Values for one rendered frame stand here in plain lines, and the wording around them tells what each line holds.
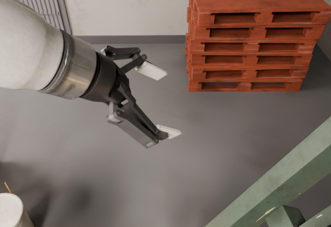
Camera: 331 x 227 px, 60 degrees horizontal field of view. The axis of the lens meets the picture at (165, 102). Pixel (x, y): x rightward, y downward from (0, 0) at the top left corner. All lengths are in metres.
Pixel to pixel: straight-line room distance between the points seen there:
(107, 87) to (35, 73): 0.11
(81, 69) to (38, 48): 0.06
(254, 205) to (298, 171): 0.18
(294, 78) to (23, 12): 3.15
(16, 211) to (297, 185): 1.59
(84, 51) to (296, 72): 3.02
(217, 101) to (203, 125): 0.40
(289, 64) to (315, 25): 0.45
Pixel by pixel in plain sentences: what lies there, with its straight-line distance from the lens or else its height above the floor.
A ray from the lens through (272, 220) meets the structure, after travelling 1.01.
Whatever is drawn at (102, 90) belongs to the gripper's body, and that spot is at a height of 1.69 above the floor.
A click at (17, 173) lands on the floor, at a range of 2.69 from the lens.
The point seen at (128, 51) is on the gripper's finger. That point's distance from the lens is 0.55.
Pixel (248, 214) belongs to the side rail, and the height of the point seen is 1.13.
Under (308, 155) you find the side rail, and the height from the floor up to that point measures 1.36.
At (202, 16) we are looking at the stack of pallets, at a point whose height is 0.87.
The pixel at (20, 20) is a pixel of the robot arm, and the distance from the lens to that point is 0.37.
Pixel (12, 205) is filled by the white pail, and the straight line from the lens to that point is 2.05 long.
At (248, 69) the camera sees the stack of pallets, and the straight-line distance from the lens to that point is 3.11.
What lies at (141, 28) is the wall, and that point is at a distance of 3.97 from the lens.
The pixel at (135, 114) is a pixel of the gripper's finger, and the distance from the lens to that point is 0.49.
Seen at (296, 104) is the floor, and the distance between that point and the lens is 3.29.
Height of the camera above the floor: 1.96
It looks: 41 degrees down
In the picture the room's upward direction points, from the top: straight up
